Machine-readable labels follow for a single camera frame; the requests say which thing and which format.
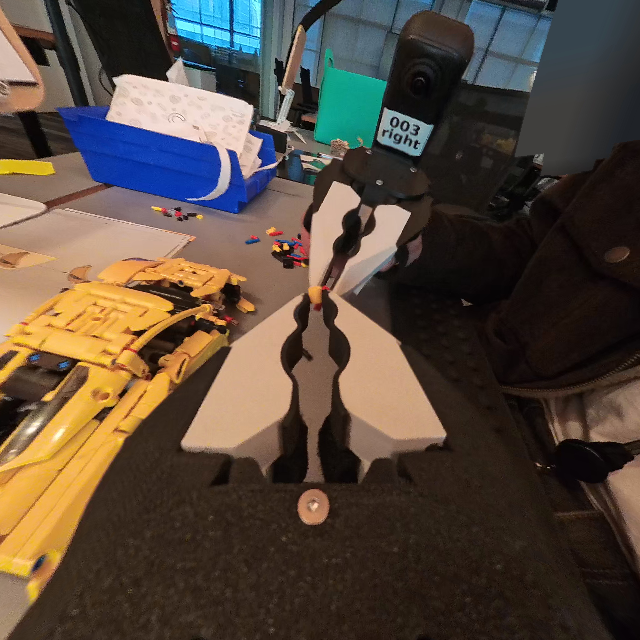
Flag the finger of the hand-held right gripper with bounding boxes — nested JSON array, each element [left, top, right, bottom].
[[308, 181, 362, 292], [332, 202, 413, 298]]

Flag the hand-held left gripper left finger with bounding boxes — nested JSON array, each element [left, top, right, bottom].
[[180, 293, 309, 483]]

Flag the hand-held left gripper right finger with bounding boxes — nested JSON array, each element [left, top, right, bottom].
[[319, 291, 448, 483]]

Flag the yellow toy brick car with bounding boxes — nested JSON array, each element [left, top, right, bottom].
[[0, 257, 257, 604]]

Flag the instruction booklet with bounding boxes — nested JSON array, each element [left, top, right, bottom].
[[0, 207, 197, 342]]

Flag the grey desk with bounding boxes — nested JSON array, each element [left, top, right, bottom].
[[0, 127, 401, 616]]

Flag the person's right hand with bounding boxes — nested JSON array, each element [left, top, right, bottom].
[[395, 234, 426, 274]]

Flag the pile of mixed small bricks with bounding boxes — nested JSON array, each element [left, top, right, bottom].
[[244, 227, 311, 271]]

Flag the green cutting mat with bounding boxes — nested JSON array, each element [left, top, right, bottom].
[[276, 145, 347, 182]]

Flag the perforated grey panel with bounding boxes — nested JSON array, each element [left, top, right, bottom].
[[389, 284, 606, 640]]

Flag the black mesh office chair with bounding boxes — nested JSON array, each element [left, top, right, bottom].
[[419, 81, 532, 217]]

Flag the blue storage bin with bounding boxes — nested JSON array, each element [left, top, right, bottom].
[[56, 105, 279, 215]]

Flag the white paper bag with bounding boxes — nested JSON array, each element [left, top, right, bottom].
[[104, 57, 283, 202]]

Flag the yellow paper note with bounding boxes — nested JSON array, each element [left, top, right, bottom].
[[0, 158, 57, 177]]

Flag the metal pole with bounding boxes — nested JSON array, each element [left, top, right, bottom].
[[44, 0, 90, 109]]

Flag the wooden sign board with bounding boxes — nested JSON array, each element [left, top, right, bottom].
[[0, 9, 47, 114]]

